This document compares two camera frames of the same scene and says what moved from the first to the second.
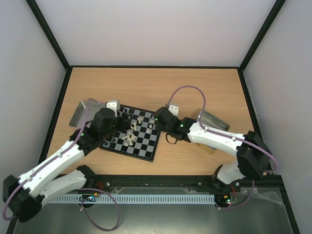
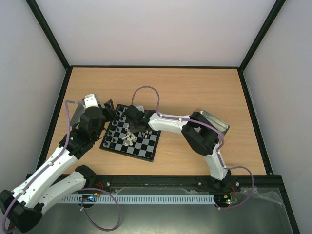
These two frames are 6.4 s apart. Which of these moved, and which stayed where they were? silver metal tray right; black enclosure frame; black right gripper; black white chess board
Moved: black right gripper
Stayed: silver metal tray right; black enclosure frame; black white chess board
